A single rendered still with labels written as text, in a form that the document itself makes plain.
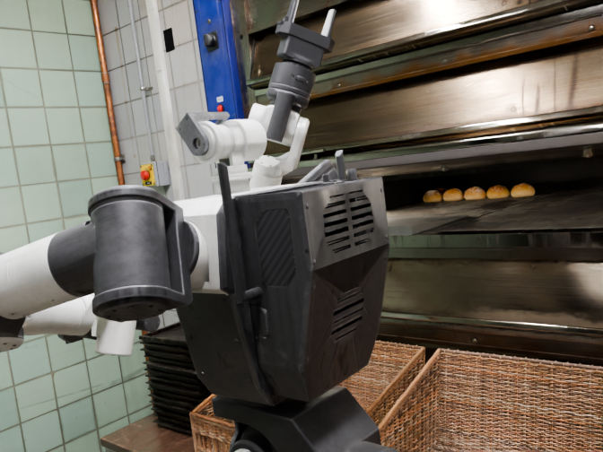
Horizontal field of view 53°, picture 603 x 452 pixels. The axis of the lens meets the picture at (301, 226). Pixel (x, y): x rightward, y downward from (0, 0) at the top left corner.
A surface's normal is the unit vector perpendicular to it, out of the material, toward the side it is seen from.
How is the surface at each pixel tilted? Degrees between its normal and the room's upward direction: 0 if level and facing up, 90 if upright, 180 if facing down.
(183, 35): 90
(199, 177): 90
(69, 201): 90
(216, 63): 90
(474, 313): 70
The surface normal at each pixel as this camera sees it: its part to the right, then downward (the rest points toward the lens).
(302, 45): 0.37, 0.17
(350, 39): -0.65, -0.19
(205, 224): -0.62, 0.04
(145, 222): 0.62, -0.39
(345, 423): 0.43, -0.72
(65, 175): 0.75, -0.03
